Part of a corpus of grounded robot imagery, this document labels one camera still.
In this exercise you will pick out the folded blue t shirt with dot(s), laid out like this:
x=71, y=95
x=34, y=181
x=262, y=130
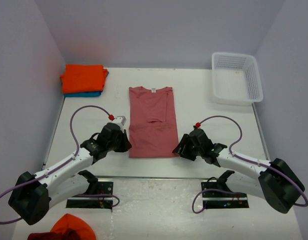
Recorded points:
x=83, y=94

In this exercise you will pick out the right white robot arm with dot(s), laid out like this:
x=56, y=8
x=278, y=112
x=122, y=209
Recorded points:
x=272, y=181

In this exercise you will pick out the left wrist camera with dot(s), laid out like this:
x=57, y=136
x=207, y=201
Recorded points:
x=120, y=121

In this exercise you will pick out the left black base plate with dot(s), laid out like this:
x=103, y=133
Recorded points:
x=103, y=187

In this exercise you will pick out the white plastic basket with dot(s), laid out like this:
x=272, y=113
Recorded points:
x=235, y=79

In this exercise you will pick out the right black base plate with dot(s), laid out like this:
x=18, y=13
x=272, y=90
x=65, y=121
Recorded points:
x=219, y=200

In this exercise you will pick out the folded orange t shirt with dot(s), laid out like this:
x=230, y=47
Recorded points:
x=78, y=68

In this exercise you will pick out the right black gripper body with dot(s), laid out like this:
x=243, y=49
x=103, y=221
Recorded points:
x=190, y=152

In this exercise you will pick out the orange cloth at front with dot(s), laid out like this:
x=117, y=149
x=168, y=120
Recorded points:
x=70, y=227

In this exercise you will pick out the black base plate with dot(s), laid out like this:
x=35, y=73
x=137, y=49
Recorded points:
x=219, y=200
x=103, y=187

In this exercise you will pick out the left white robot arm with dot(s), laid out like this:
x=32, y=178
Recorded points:
x=36, y=193

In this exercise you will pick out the dark red cloth at front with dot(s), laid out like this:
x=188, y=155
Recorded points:
x=53, y=236

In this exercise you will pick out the pink t shirt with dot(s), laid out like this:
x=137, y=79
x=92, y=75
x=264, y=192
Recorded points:
x=153, y=126

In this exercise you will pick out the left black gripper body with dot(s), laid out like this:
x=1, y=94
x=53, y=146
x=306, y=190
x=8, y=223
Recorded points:
x=119, y=145

